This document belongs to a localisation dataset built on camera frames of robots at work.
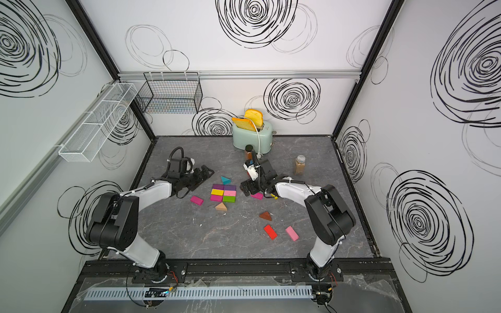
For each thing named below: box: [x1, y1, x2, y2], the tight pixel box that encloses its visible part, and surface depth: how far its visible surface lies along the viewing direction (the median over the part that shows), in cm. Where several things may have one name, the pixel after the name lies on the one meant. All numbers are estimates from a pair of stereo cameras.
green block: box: [223, 195, 236, 203], surface depth 95 cm
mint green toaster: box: [232, 121, 274, 154], surface depth 105 cm
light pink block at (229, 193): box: [223, 190, 237, 197], surface depth 96 cm
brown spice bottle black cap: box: [245, 144, 254, 160], surface depth 104 cm
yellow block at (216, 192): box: [210, 188, 224, 196], surface depth 97 cm
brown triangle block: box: [259, 211, 273, 222], surface depth 89 cm
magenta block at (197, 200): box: [189, 195, 205, 206], surface depth 95 cm
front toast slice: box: [231, 117, 258, 132], surface depth 101 cm
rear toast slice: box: [243, 108, 264, 127], surface depth 104 cm
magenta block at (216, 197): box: [210, 194, 224, 203], surface depth 96 cm
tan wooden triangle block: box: [215, 202, 228, 211], surface depth 91 cm
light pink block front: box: [285, 225, 300, 242], surface depth 84 cm
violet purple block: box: [224, 184, 237, 191], surface depth 101 cm
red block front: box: [262, 224, 278, 241], surface depth 86 cm
